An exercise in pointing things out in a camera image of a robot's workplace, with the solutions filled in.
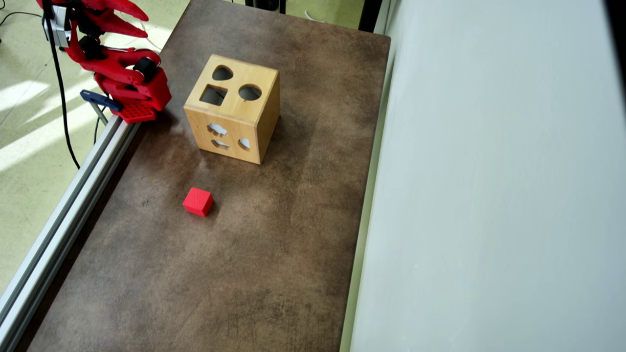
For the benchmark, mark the wooden shape sorter box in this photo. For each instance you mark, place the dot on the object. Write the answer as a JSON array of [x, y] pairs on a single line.
[[232, 108]]

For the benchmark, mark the black post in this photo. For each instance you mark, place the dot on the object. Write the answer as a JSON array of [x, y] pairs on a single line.
[[370, 14]]

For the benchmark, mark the black furniture base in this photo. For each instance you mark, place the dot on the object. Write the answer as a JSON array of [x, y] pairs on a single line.
[[266, 5]]

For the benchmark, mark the aluminium profile rail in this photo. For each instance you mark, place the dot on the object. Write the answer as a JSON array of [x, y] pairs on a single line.
[[71, 210]]

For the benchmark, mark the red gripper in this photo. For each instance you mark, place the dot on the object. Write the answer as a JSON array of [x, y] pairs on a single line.
[[111, 20]]

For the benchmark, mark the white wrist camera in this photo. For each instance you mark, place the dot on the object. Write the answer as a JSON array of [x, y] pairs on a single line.
[[58, 27]]

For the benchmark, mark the red cube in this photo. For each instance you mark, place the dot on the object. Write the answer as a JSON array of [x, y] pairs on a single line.
[[198, 201]]

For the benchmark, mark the red robot arm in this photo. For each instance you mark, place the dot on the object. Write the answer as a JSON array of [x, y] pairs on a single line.
[[146, 90]]

